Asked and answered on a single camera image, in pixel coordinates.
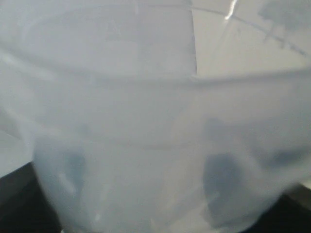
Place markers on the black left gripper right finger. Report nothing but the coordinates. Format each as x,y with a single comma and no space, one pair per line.
291,214

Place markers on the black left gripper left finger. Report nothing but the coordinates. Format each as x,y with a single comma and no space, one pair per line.
23,207

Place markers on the clear plastic pitcher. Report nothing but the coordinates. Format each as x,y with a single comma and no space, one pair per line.
160,116

